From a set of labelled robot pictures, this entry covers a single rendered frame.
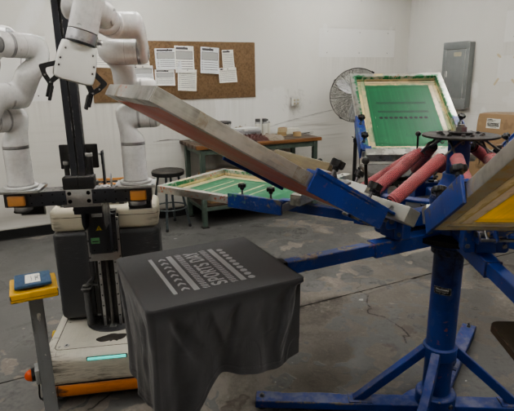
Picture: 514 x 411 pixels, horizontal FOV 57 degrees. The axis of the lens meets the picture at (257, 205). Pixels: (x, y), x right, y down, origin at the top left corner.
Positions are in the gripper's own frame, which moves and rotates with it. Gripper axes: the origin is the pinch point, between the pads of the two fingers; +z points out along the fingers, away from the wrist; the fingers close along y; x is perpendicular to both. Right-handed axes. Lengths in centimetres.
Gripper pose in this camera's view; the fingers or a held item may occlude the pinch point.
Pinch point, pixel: (68, 101)
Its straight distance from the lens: 137.2
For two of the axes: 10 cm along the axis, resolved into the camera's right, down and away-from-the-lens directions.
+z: -2.5, 9.6, 1.2
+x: 4.4, 2.3, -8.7
